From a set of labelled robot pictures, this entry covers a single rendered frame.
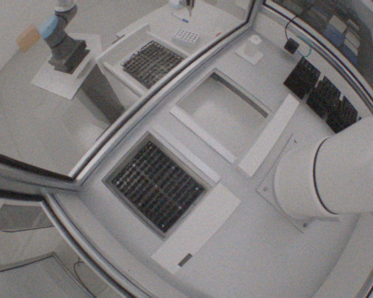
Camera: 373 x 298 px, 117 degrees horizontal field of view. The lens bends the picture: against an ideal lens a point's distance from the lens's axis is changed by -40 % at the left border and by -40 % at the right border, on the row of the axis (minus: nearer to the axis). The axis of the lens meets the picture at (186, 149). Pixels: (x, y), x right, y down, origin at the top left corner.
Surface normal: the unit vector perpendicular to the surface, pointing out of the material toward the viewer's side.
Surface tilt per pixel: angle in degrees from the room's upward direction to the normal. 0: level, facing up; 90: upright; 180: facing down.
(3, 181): 90
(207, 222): 0
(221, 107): 0
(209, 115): 0
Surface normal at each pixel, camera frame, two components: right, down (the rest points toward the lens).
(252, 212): 0.02, -0.26
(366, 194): -0.63, 0.61
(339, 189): -0.82, 0.48
